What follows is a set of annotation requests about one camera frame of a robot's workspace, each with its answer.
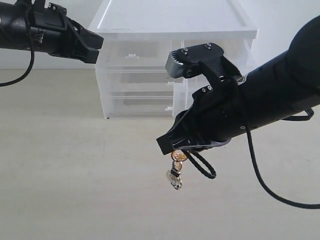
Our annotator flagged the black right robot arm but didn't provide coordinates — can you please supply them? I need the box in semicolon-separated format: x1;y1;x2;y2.
157;17;320;155

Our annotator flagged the gold keychain with black strap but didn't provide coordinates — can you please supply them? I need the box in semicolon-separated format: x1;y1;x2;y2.
166;150;217;191

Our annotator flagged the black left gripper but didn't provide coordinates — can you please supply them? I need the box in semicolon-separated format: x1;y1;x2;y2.
29;2;104;64

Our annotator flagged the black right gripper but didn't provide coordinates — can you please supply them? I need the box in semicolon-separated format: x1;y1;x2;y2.
156;84;250;155

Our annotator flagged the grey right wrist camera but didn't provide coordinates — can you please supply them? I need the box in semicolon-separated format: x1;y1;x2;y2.
165;42;242;87

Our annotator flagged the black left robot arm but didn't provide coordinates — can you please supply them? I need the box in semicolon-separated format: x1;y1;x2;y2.
0;0;104;64

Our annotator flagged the white plastic drawer cabinet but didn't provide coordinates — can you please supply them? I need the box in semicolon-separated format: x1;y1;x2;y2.
88;0;259;119

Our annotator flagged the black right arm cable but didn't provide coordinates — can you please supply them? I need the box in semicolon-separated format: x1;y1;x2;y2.
219;74;320;210

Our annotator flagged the clear plastic container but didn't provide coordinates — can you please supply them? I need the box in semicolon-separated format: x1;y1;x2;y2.
95;70;174;93
100;90;174;119

